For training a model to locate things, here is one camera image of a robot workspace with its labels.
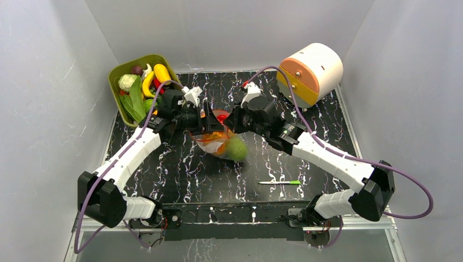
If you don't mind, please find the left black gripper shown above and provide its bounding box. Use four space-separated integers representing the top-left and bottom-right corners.
173 103 225 136

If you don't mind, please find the clear zip bag orange zipper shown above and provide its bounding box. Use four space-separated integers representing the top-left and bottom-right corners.
191 125 248 162

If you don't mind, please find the green cabbage toy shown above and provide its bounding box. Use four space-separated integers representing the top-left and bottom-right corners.
225 137 248 162

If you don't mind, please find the orange pineapple toy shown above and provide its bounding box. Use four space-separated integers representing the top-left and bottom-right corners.
196 132 231 155

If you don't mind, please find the red chili pepper toy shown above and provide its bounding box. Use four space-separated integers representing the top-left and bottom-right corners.
153 78 164 95

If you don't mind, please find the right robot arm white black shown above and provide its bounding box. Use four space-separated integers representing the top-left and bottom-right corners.
223 96 395 226

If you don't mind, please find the bumpy green lime toy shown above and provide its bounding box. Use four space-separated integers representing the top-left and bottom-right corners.
144 99 156 114

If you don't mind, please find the yellow squash toy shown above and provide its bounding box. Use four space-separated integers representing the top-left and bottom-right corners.
153 63 172 83

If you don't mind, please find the yellow banana toy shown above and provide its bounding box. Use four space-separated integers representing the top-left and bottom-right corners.
141 72 155 98

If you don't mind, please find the green leafy vegetable toy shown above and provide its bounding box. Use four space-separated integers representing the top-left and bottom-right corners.
119 76 146 123

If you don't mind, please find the white garlic toy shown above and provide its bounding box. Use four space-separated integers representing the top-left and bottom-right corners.
141 63 152 80

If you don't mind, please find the green white pen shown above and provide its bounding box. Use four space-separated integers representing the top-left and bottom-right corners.
258 181 301 185

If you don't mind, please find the dark purple round fruit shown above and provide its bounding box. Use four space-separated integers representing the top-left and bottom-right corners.
130 65 144 76

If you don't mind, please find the white orange yellow drawer box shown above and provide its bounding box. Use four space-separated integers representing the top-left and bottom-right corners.
277 43 343 109

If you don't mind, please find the white green cauliflower toy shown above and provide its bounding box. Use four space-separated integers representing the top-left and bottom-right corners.
118 74 139 93

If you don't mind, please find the olive green plastic bin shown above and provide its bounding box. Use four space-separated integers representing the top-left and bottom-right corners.
108 54 181 129

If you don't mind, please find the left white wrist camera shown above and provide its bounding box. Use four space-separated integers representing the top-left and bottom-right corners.
181 86 203 107

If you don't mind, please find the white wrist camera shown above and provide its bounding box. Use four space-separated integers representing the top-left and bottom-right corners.
241 81 262 108
181 86 203 107

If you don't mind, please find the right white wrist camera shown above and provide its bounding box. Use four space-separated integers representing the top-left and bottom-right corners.
241 81 262 108

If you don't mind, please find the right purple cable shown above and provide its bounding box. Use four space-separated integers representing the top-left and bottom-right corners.
246 65 434 220

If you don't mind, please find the purple cable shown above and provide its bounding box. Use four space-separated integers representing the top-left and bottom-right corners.
246 65 434 220
73 80 185 254

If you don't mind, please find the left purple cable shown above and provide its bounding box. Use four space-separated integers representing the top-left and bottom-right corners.
73 80 185 254

